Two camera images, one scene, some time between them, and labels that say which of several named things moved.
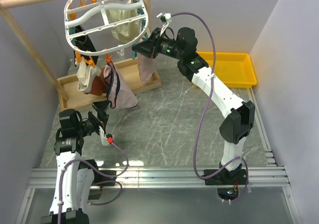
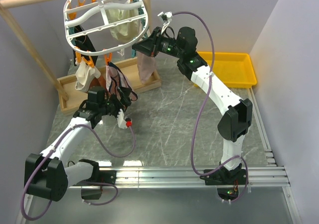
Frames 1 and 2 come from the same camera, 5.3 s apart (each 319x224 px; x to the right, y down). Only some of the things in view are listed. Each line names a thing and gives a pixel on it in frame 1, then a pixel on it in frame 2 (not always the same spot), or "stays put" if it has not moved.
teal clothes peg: [134, 54] stays put
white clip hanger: [106, 21] stays put
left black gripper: [101, 107] to [125, 101]
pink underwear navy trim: [119, 94] stays put
